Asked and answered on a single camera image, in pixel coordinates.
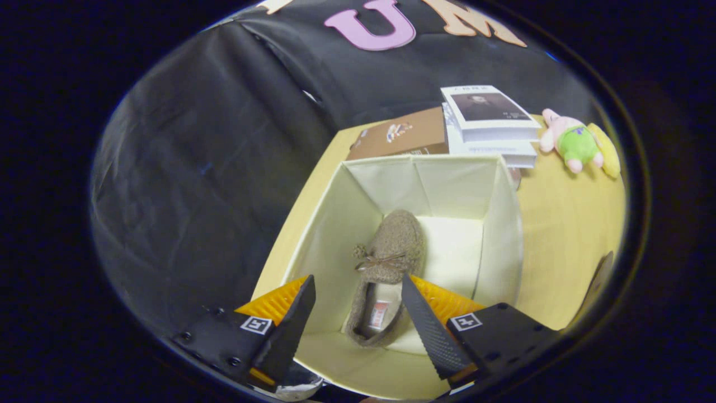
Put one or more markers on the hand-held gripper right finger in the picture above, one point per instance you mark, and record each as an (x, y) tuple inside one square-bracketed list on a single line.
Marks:
[(430, 336)]

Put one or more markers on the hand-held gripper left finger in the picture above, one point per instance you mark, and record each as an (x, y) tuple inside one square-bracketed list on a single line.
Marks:
[(291, 330)]

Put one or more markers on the brown fuzzy shoe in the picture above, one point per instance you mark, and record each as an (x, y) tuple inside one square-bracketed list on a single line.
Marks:
[(397, 235), (596, 291)]

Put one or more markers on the grey fabric storage box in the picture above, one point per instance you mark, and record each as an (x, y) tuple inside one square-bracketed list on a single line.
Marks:
[(335, 224)]

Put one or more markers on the black backdrop cloth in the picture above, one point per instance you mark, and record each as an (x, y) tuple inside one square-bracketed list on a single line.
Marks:
[(196, 168)]

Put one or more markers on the plain white book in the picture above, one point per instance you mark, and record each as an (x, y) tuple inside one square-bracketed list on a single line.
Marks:
[(503, 150)]

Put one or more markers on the white book with portrait cover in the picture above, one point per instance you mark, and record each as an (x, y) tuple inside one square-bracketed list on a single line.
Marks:
[(486, 109)]

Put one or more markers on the green and pink plush toy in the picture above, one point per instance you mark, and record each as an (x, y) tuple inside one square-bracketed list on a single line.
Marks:
[(576, 145)]

